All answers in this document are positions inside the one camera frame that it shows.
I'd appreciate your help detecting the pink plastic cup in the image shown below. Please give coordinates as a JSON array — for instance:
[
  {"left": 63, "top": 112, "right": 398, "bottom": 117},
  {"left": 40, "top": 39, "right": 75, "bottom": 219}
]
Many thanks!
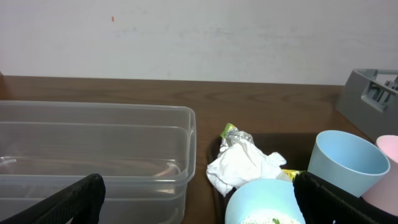
[{"left": 362, "top": 135, "right": 398, "bottom": 216}]

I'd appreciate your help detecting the light blue plastic cup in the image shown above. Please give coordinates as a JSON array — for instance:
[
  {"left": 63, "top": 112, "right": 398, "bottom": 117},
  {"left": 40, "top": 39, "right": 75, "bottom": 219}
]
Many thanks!
[{"left": 307, "top": 130, "right": 391, "bottom": 197}]

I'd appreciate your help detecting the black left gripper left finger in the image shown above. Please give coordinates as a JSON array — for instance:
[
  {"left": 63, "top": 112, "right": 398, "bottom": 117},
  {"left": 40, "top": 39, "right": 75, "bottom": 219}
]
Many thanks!
[{"left": 1, "top": 174, "right": 106, "bottom": 224}]

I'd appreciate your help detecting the clear plastic bin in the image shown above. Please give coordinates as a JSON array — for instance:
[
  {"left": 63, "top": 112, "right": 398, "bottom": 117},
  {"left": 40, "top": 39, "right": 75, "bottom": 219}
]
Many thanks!
[{"left": 1, "top": 101, "right": 197, "bottom": 223}]

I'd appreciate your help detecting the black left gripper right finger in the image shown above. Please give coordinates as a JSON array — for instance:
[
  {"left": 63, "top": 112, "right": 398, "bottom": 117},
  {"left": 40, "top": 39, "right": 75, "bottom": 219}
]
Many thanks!
[{"left": 293, "top": 171, "right": 397, "bottom": 224}]

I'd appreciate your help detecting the dark brown serving tray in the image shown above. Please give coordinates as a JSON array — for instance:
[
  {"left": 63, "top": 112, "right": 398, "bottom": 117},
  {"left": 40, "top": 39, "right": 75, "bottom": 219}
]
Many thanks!
[{"left": 213, "top": 133, "right": 317, "bottom": 224}]

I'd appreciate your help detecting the light blue rice bowl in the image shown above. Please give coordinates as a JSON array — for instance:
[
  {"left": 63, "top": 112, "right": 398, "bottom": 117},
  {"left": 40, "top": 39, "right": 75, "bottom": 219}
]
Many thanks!
[{"left": 224, "top": 179, "right": 305, "bottom": 223}]

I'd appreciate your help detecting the green yellow foil wrapper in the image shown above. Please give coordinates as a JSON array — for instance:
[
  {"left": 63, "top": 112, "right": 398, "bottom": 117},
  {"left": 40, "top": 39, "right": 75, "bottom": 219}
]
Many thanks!
[{"left": 220, "top": 123, "right": 301, "bottom": 182}]

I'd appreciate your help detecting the white paper napkin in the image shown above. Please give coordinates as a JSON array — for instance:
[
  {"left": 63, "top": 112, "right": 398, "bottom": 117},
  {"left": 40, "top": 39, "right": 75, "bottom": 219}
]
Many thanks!
[{"left": 206, "top": 140, "right": 287, "bottom": 196}]

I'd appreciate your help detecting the grey dishwasher rack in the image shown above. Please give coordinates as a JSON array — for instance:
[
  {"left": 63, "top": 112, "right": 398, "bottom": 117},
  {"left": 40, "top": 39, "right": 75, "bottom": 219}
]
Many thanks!
[{"left": 336, "top": 68, "right": 397, "bottom": 141}]

